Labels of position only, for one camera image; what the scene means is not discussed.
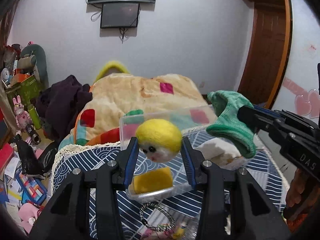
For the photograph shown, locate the pink plush toy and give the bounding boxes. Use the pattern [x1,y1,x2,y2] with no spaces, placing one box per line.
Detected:
[18,202,43,234]

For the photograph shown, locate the brown wooden door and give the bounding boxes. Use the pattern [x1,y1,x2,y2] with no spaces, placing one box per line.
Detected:
[238,3,290,108]

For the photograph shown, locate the right hand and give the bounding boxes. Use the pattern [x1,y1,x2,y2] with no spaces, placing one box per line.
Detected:
[285,168,319,232]

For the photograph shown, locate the grey-green plush toy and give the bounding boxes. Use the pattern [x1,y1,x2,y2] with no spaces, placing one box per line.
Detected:
[17,44,48,88]

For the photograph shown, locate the cream colourful patch blanket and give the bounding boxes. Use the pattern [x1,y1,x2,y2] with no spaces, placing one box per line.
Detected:
[59,73,208,148]

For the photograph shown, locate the yellow-haired felt doll head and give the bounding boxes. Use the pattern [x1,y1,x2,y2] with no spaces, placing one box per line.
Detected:
[135,119,182,163]

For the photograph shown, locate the floral fabric scrunchie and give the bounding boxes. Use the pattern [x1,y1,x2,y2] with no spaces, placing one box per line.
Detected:
[140,222,187,239]

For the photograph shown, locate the blue white patterned cloth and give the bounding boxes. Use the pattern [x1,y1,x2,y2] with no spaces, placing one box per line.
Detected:
[50,130,289,239]

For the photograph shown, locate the green knitted sock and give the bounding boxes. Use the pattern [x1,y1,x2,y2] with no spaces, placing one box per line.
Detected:
[206,90,256,159]

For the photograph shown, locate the dark purple clothing pile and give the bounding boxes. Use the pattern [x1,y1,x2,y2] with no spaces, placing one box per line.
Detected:
[35,75,93,142]

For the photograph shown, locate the black flashlight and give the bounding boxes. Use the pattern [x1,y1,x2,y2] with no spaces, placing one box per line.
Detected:
[25,124,41,145]

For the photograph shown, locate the beige drawstring pouch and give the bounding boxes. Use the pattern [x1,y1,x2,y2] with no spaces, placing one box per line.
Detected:
[195,138,249,170]

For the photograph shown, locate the colourful striped pencil case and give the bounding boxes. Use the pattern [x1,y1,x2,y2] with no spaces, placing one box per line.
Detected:
[15,172,47,205]

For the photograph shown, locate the small black wall monitor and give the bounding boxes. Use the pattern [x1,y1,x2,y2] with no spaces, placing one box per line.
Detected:
[100,2,140,29]

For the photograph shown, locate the yellow plush cushion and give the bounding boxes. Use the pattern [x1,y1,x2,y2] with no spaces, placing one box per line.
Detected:
[94,61,130,83]

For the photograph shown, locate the yellow sponge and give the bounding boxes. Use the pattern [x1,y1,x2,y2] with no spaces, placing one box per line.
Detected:
[133,167,173,194]

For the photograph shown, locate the green bottle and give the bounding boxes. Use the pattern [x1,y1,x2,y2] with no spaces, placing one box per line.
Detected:
[28,104,42,130]

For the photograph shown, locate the pink rabbit figure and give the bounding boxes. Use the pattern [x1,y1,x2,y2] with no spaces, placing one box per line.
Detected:
[12,95,32,131]

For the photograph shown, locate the green cardboard box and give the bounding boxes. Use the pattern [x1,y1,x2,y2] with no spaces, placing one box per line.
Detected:
[5,75,44,107]

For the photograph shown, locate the red box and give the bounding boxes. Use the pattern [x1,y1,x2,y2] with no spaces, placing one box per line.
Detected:
[0,143,14,172]

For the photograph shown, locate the black plastic bag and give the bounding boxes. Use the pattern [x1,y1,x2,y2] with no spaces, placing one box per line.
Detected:
[14,134,58,179]

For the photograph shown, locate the clear plastic storage box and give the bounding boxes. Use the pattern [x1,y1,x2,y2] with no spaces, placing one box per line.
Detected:
[119,105,250,203]

